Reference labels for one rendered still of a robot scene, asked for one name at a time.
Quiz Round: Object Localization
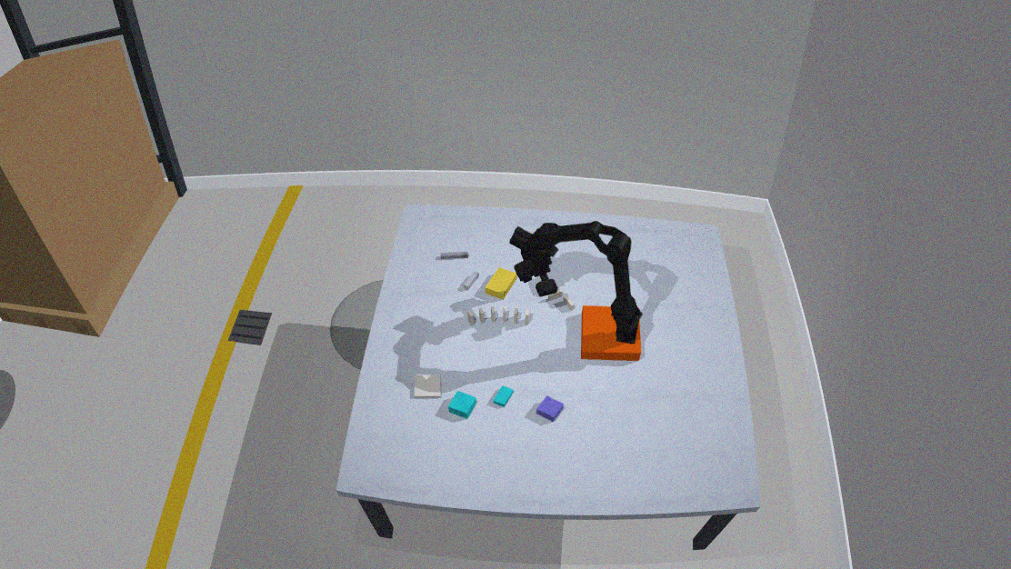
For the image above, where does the yellow block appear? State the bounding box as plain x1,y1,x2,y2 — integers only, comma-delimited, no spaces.
485,267,516,300

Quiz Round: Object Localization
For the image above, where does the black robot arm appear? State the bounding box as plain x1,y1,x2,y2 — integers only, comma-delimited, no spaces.
509,221,642,344

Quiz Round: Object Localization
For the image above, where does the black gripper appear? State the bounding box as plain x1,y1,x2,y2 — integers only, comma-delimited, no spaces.
521,247,558,297

